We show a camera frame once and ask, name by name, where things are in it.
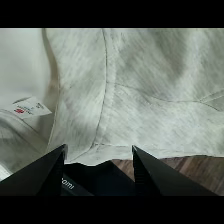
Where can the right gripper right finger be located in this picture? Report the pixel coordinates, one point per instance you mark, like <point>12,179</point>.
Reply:
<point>160,180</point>

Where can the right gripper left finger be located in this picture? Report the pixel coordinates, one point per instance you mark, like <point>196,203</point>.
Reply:
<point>43,175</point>

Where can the light grey garment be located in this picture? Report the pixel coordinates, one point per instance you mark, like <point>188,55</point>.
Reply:
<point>133,93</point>

